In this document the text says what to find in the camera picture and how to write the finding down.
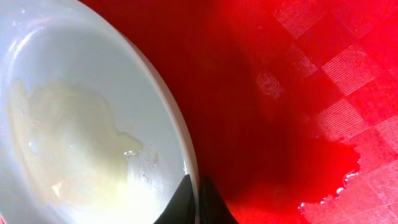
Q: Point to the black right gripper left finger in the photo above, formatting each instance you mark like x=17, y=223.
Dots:
x=181, y=208

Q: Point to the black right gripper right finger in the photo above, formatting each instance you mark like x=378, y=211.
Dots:
x=213, y=209

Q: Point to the light green plate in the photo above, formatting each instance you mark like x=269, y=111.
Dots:
x=90, y=133

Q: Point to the red plastic tray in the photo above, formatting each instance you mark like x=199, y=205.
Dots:
x=291, y=105

